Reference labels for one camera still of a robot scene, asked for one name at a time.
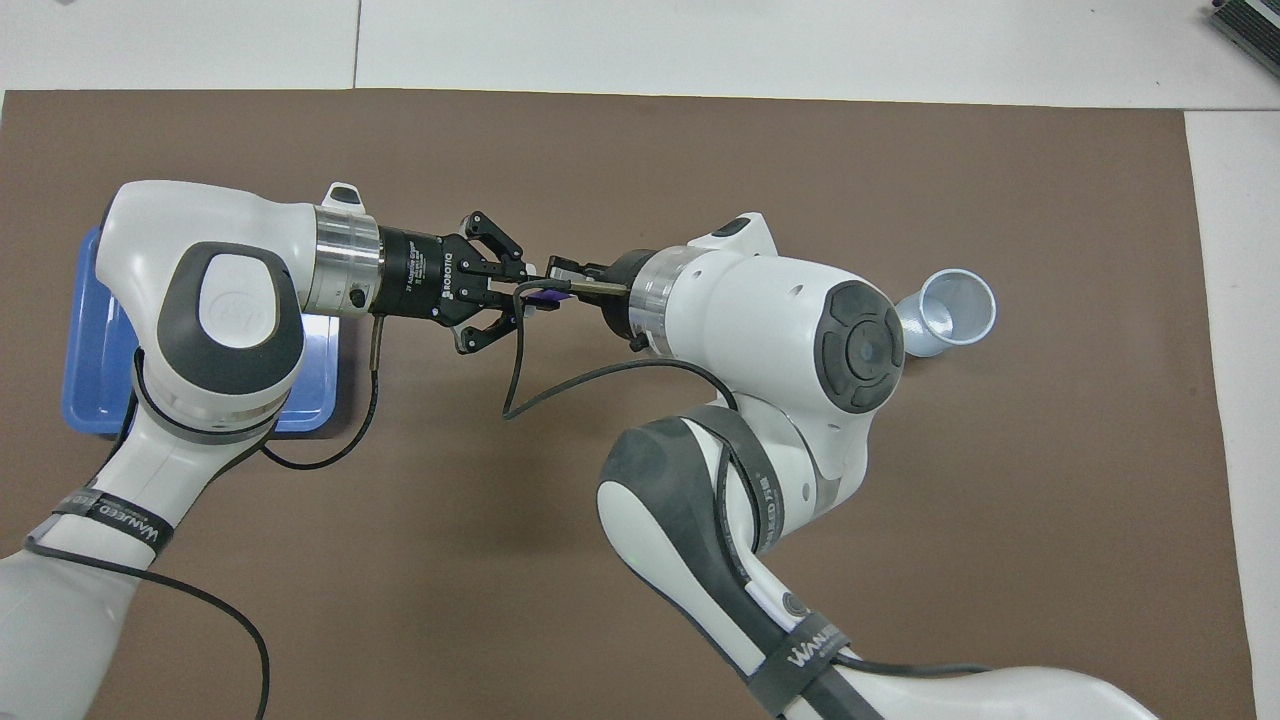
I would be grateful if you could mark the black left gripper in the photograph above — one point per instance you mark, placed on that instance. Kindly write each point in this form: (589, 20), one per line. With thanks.
(430, 280)

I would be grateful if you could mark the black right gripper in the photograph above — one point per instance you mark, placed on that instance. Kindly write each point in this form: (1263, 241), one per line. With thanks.
(620, 290)

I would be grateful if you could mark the purple marker pen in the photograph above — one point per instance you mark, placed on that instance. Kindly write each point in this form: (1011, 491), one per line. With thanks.
(550, 297)

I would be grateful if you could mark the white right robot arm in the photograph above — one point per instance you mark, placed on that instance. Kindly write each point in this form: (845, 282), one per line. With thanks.
(760, 310)

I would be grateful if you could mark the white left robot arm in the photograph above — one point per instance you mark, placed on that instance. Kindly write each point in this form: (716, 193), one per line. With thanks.
(150, 230)

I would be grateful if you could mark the blue plastic tray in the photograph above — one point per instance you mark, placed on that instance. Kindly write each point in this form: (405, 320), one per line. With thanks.
(315, 380)

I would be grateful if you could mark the brown table mat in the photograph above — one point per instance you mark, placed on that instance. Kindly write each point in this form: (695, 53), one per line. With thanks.
(600, 560)

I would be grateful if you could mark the translucent plastic cup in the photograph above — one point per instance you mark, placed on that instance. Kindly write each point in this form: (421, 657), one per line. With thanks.
(955, 305)

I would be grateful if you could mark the grey ribbed device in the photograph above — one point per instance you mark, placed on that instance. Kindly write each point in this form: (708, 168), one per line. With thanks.
(1250, 25)

